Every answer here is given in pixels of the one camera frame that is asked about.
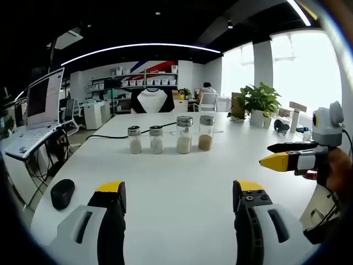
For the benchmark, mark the white laptop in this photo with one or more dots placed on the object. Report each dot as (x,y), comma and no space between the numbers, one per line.
(38,116)

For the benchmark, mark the white mesh chair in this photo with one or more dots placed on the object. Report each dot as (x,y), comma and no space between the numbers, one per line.
(208,102)

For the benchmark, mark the person's right hand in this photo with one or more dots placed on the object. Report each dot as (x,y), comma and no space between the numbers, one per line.
(336,171)

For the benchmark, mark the black computer mouse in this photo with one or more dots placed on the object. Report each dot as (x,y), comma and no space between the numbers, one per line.
(63,193)

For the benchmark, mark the small distant green plant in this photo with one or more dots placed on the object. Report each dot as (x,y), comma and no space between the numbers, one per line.
(185,92)

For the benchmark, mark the person in black-white shirt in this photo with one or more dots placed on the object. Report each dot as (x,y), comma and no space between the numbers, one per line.
(152,100)

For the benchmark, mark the small black-lid seasoning bottle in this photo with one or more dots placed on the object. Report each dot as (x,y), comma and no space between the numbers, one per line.
(156,140)
(135,140)

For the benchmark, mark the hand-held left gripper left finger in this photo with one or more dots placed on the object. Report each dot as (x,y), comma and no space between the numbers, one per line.
(91,220)

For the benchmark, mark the tall steel-lid brown seasoning bottle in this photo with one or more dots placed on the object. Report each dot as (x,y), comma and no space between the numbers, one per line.
(206,135)

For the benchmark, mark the potted green plant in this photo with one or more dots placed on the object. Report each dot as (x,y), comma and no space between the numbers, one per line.
(260,102)

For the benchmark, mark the white office chair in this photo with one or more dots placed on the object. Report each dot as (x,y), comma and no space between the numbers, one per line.
(72,113)

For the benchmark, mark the tall steel-lid white seasoning bottle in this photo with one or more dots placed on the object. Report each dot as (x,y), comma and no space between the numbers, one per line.
(184,136)

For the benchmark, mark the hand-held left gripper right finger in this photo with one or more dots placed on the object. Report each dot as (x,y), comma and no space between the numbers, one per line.
(262,220)

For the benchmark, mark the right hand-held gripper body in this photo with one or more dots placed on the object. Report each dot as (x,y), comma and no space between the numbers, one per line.
(326,135)

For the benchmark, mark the white thermos bottle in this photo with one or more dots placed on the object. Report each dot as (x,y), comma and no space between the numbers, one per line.
(294,120)

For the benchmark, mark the white cabinet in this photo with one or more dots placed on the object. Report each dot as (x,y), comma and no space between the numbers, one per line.
(96,114)

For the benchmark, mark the white storage shelf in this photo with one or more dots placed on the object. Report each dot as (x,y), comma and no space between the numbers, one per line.
(132,82)

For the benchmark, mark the black headphones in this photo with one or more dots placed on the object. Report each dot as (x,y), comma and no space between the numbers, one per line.
(281,127)

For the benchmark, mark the brown cardboard box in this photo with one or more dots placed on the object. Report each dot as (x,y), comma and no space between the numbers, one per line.
(179,95)

